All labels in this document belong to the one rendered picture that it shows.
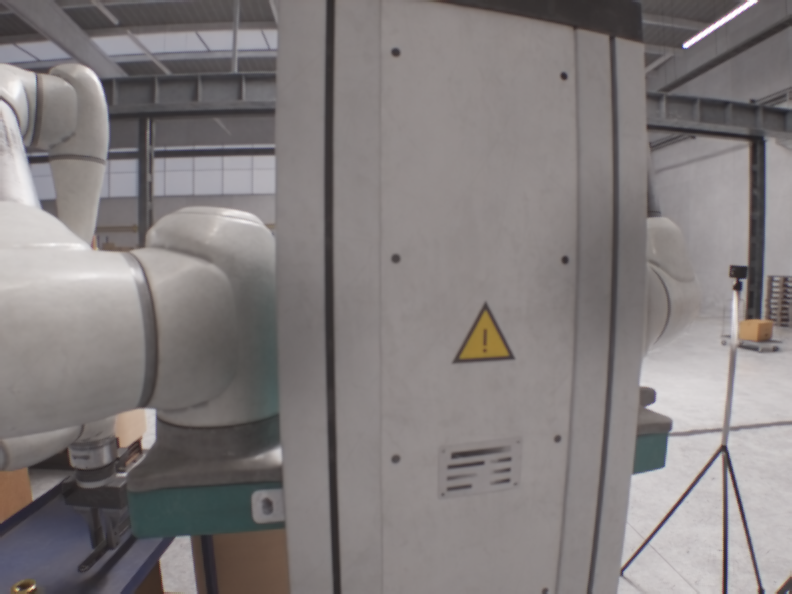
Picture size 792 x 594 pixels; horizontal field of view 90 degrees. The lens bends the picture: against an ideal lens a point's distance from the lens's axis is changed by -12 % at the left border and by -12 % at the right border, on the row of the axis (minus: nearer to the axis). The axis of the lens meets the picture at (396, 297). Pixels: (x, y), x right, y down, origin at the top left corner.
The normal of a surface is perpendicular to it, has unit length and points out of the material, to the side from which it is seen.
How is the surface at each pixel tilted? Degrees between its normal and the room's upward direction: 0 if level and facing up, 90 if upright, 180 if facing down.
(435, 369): 90
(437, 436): 90
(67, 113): 92
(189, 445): 85
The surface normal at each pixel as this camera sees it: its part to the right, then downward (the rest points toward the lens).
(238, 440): 0.46, -0.04
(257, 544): 0.07, 0.07
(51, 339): 0.73, -0.10
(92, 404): 0.62, 0.65
